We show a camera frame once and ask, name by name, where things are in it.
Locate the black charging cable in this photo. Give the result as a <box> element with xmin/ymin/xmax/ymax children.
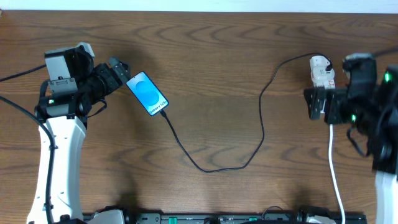
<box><xmin>159</xmin><ymin>52</ymin><xmax>333</xmax><ymax>174</ymax></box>

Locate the blue smartphone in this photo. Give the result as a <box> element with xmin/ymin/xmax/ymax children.
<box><xmin>126</xmin><ymin>72</ymin><xmax>169</xmax><ymax>116</ymax></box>

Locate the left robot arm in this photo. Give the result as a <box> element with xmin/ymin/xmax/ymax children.
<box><xmin>27</xmin><ymin>42</ymin><xmax>131</xmax><ymax>223</ymax></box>

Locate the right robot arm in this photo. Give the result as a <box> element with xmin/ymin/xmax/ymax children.
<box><xmin>303</xmin><ymin>65</ymin><xmax>397</xmax><ymax>223</ymax></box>

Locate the white USB charger adapter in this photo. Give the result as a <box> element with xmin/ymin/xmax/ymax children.
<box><xmin>310</xmin><ymin>55</ymin><xmax>333</xmax><ymax>75</ymax></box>

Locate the white power strip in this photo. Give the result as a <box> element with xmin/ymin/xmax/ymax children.
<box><xmin>310</xmin><ymin>67</ymin><xmax>336</xmax><ymax>114</ymax></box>

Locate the white power strip cord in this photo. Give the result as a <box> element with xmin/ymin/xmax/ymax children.
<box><xmin>328</xmin><ymin>123</ymin><xmax>346</xmax><ymax>224</ymax></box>

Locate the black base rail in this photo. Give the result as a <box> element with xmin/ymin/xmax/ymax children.
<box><xmin>82</xmin><ymin>212</ymin><xmax>368</xmax><ymax>224</ymax></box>

